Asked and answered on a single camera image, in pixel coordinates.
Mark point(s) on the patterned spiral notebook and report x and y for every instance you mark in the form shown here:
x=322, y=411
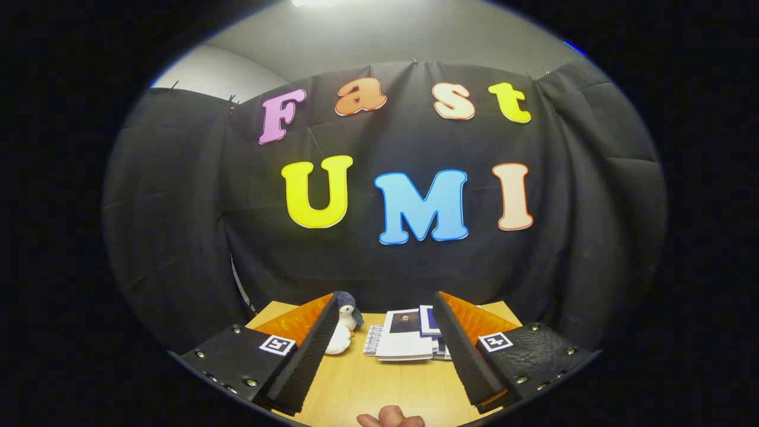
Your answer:
x=373, y=341

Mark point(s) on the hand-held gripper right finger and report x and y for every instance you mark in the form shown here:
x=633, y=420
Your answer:
x=462, y=356

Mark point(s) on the white book with portrait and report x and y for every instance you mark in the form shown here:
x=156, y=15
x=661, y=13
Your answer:
x=406, y=344

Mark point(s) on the teal and white book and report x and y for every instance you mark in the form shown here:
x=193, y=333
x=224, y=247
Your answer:
x=442, y=350

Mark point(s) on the white duck plush toy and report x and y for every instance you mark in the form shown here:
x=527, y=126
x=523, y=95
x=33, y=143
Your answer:
x=338, y=343

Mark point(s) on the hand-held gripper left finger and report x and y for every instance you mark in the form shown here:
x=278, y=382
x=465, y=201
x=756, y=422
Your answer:
x=308, y=356

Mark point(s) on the penguin plush toy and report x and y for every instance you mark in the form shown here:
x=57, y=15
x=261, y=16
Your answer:
x=348, y=305

